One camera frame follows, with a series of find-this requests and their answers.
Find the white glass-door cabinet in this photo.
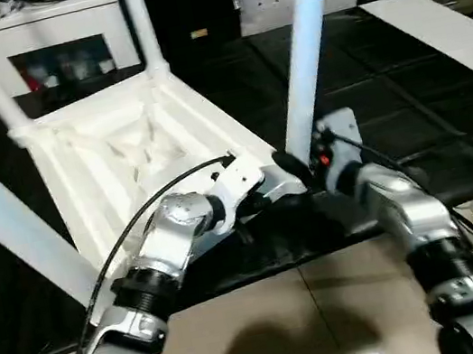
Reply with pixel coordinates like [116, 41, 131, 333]
[0, 0, 146, 100]

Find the black work mat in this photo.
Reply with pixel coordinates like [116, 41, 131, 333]
[0, 0, 473, 354]

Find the white plastic table top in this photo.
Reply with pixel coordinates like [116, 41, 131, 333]
[2, 45, 322, 304]

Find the white flat board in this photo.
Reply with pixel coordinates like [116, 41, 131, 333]
[357, 0, 473, 98]

